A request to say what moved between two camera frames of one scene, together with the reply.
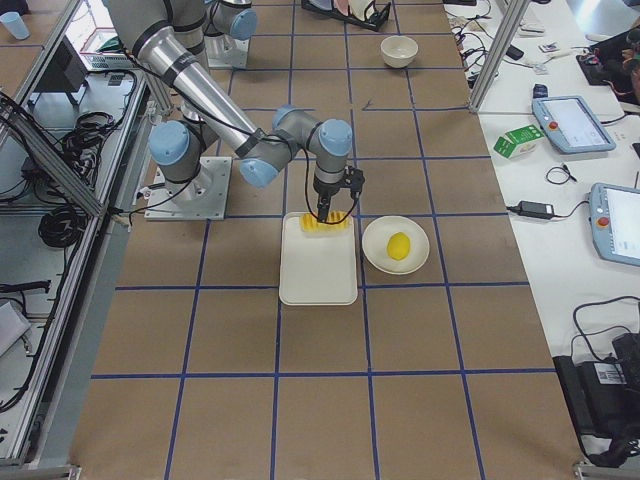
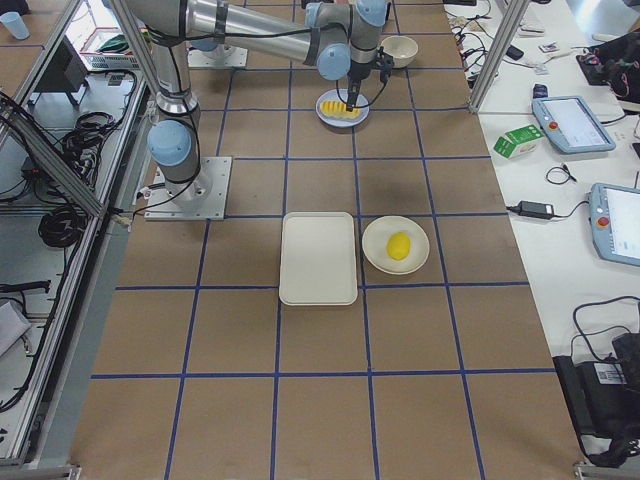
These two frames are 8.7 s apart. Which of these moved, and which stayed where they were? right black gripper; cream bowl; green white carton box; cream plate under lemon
Moved: right black gripper
Stayed: cream bowl; green white carton box; cream plate under lemon
